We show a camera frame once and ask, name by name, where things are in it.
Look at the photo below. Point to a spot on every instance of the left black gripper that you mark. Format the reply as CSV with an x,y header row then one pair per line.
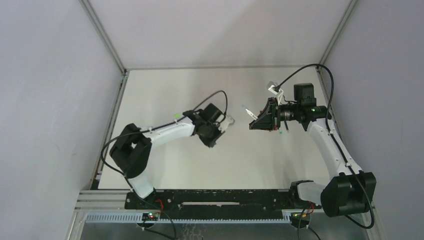
x,y
214,133

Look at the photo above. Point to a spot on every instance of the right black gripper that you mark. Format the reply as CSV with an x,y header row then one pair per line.
x,y
271,114

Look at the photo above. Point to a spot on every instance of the black gel pen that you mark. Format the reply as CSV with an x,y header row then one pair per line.
x,y
286,126

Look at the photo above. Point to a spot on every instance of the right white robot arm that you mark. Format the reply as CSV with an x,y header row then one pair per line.
x,y
350,190

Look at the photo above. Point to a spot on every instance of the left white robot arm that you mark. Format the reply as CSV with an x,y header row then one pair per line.
x,y
132,148

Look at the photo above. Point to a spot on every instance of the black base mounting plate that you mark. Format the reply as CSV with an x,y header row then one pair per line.
x,y
221,204

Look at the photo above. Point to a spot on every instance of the right controller board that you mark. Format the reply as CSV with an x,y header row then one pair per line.
x,y
298,217

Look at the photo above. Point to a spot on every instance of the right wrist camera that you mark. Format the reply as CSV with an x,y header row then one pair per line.
x,y
275,89

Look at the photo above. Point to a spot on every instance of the aluminium frame rail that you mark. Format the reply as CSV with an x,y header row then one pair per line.
x,y
107,206

